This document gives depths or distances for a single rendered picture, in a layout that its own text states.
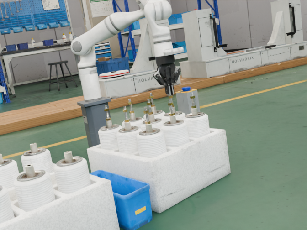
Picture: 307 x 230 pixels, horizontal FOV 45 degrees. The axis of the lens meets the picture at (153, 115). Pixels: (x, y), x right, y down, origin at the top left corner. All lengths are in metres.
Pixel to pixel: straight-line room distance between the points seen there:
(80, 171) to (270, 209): 0.58
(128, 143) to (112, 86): 2.25
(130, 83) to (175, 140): 2.34
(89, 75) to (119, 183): 0.77
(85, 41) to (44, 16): 5.61
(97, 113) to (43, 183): 0.96
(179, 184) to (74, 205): 0.41
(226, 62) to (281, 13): 1.13
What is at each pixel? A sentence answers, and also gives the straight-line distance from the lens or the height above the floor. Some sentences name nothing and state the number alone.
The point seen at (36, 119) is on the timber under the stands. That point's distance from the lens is 3.34.
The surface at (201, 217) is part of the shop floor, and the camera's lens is 1.21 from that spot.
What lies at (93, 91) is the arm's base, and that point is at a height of 0.35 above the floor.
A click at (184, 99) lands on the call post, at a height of 0.28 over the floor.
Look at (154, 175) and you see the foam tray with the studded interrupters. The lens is 1.22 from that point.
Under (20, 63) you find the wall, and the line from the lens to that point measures 9.77.
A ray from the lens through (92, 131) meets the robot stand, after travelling 1.96.
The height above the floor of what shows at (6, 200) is 0.23.
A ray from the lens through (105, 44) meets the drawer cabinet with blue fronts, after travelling 7.06.
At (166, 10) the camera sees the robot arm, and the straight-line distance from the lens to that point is 1.47.
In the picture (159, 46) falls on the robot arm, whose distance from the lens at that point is 1.46.
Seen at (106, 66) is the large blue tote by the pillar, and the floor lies 0.28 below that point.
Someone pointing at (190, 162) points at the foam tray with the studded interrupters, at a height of 0.12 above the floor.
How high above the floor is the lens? 0.55
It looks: 11 degrees down
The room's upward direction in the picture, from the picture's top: 9 degrees counter-clockwise
